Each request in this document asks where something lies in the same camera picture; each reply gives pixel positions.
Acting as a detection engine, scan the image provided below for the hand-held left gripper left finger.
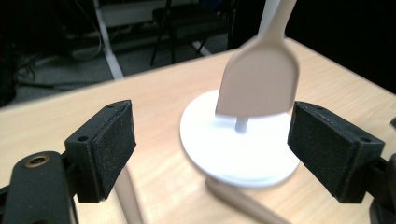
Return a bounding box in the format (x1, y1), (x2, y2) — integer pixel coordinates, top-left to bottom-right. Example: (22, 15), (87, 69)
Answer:
(64, 99), (137, 203)

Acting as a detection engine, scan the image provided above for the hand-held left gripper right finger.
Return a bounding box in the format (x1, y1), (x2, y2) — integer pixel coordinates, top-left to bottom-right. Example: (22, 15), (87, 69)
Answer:
(287, 100), (386, 204)

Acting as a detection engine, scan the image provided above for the beige slotted spoon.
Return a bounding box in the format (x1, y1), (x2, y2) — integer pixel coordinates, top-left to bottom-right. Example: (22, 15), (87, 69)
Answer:
(114, 166), (145, 224)

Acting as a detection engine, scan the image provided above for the white utensil stand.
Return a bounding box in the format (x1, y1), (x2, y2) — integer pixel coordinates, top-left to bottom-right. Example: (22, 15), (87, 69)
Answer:
(179, 0), (302, 189)

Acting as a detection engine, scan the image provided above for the beige spatula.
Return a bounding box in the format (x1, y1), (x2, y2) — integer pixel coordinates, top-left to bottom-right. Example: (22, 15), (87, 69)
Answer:
(215, 0), (301, 119)

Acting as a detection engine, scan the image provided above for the white metal table leg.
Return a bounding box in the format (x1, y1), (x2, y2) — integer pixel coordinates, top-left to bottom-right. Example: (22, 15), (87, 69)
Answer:
(92, 0), (125, 80)

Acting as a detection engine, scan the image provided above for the dark cable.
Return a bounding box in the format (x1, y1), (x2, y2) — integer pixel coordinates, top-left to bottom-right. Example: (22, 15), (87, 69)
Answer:
(70, 0), (105, 61)

